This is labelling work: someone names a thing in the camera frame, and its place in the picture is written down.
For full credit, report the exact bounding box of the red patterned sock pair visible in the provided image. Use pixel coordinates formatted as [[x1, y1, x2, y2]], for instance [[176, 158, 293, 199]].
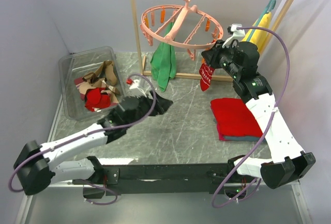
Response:
[[199, 63, 215, 92]]

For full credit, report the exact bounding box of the teal plastic hanger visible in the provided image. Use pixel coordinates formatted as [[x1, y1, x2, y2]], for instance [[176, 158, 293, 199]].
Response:
[[254, 0, 276, 26]]

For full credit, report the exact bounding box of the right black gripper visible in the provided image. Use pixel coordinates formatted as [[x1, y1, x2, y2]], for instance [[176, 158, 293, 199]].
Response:
[[201, 40, 240, 79]]

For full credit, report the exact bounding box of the yellow hanging cloth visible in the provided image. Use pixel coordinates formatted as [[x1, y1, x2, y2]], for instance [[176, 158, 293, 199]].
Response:
[[242, 12, 272, 53]]

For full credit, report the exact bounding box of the brown sock pair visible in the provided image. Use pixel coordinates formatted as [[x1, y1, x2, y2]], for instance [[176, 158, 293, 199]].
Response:
[[82, 72, 107, 87]]

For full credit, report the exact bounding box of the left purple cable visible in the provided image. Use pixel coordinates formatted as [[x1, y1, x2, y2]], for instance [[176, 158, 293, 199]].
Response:
[[8, 72, 158, 206]]

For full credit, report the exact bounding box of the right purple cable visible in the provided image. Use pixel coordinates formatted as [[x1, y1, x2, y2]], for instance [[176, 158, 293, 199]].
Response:
[[211, 26, 290, 208]]

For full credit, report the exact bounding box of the green hanging cloth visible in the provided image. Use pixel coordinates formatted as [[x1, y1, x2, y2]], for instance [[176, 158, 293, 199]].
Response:
[[149, 20, 177, 93]]

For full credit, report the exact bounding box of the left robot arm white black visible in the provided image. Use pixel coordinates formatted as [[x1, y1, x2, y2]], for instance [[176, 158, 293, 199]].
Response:
[[13, 93, 173, 196]]

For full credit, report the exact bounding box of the clear plastic bin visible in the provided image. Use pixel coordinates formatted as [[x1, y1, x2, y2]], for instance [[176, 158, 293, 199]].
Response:
[[59, 47, 126, 121]]

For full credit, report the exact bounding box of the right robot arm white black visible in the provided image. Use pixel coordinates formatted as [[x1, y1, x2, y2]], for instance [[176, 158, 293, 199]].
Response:
[[201, 40, 316, 189]]

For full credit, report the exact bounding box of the red sock front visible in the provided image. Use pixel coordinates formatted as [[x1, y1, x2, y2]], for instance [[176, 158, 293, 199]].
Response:
[[85, 88, 111, 112]]

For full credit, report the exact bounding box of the red folded towel stack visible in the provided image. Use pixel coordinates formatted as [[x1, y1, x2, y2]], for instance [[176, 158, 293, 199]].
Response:
[[210, 98, 263, 142]]

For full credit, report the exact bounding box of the pink round clip hanger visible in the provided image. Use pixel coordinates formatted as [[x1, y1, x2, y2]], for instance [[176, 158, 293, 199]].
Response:
[[140, 0, 223, 60]]

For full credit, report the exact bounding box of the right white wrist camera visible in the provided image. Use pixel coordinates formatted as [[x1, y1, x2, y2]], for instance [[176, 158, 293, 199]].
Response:
[[222, 24, 246, 48]]

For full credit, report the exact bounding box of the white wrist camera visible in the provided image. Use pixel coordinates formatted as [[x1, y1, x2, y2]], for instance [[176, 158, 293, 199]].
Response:
[[222, 24, 246, 48], [126, 78, 146, 97]]

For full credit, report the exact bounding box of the purple cable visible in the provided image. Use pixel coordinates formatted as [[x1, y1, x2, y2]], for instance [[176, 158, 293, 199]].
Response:
[[8, 72, 158, 206], [211, 26, 290, 208]]

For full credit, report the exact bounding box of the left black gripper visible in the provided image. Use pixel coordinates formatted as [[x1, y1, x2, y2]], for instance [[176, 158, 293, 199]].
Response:
[[126, 89, 173, 128]]

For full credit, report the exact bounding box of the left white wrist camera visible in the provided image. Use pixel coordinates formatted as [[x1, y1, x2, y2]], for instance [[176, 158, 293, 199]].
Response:
[[126, 78, 146, 97]]

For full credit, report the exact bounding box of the black base bar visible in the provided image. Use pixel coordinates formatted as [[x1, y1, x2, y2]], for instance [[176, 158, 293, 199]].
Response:
[[72, 156, 246, 196]]

